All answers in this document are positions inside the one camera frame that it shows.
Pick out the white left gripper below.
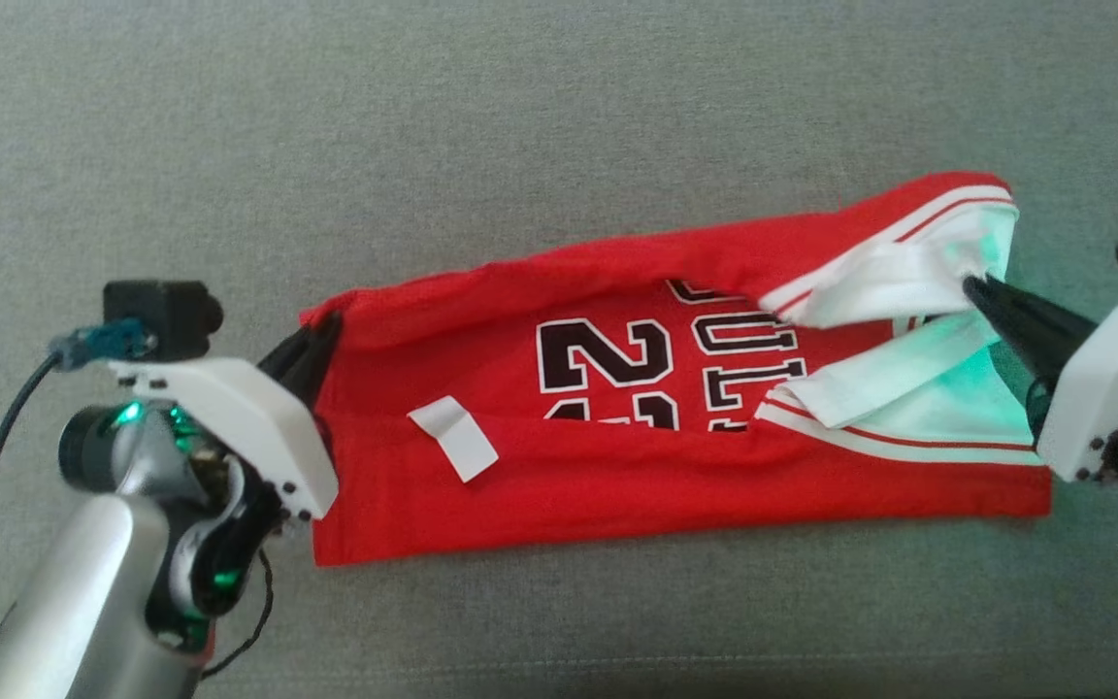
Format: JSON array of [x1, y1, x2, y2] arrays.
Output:
[[111, 312, 343, 521]]

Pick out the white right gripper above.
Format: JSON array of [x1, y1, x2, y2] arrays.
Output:
[[964, 276, 1118, 484]]

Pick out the red Bulls jersey white sleeves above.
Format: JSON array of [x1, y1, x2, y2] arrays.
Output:
[[299, 172, 1054, 568]]

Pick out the grey sofa seat cushion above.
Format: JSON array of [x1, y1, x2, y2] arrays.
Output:
[[0, 0, 1118, 699]]

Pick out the teal left camera connector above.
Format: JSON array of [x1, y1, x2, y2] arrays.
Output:
[[48, 319, 158, 373]]

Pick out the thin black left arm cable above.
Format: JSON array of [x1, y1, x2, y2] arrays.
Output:
[[198, 547, 276, 681]]

